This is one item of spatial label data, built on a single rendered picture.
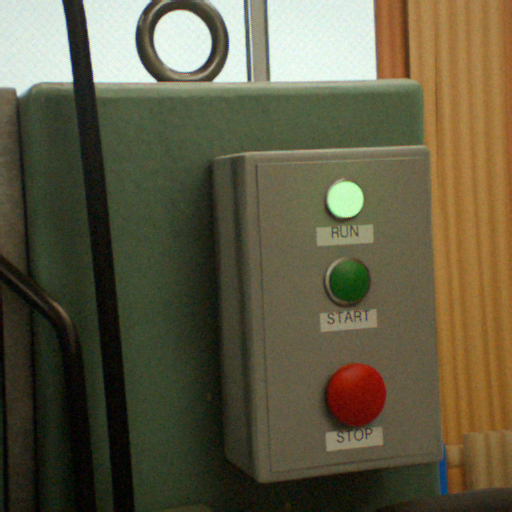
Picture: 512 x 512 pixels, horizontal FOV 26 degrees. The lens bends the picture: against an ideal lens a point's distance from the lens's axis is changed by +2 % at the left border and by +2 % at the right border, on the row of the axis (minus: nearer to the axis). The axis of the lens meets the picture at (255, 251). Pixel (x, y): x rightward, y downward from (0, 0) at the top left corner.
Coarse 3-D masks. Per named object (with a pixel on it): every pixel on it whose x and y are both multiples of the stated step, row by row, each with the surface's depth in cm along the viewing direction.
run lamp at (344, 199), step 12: (336, 180) 54; (348, 180) 54; (336, 192) 53; (348, 192) 54; (360, 192) 54; (336, 204) 53; (348, 204) 54; (360, 204) 54; (336, 216) 54; (348, 216) 54
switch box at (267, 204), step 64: (256, 192) 53; (320, 192) 54; (384, 192) 55; (256, 256) 53; (320, 256) 54; (384, 256) 55; (256, 320) 53; (384, 320) 55; (256, 384) 53; (320, 384) 54; (256, 448) 54; (320, 448) 54; (384, 448) 55
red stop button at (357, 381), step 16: (352, 368) 54; (368, 368) 54; (336, 384) 53; (352, 384) 54; (368, 384) 54; (384, 384) 54; (336, 400) 53; (352, 400) 54; (368, 400) 54; (384, 400) 54; (336, 416) 54; (352, 416) 54; (368, 416) 54
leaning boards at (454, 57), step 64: (384, 0) 201; (448, 0) 201; (384, 64) 201; (448, 64) 201; (448, 128) 201; (448, 192) 201; (448, 256) 201; (448, 320) 200; (448, 384) 200; (448, 448) 194
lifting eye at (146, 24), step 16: (160, 0) 68; (176, 0) 68; (192, 0) 68; (208, 0) 69; (144, 16) 68; (160, 16) 68; (208, 16) 69; (144, 32) 68; (208, 32) 70; (224, 32) 69; (144, 48) 68; (224, 48) 69; (144, 64) 68; (160, 64) 68; (208, 64) 69; (224, 64) 69; (160, 80) 68; (176, 80) 68; (192, 80) 69; (208, 80) 69
